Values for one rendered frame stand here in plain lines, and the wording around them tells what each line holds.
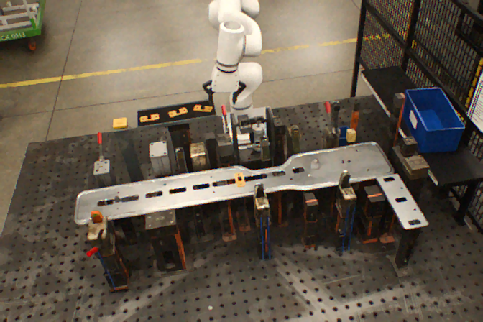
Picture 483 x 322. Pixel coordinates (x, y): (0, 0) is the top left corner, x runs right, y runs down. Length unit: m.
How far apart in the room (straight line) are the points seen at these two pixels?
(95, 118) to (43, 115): 0.52
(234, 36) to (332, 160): 0.78
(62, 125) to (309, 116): 2.36
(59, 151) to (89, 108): 1.61
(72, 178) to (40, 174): 0.20
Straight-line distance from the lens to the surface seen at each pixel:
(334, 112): 2.08
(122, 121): 2.16
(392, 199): 1.96
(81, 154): 2.81
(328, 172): 2.03
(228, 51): 1.63
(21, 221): 2.57
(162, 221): 1.85
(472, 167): 2.15
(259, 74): 2.31
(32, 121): 4.53
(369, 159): 2.11
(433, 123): 2.33
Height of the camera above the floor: 2.41
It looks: 43 degrees down
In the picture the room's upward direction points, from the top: 5 degrees counter-clockwise
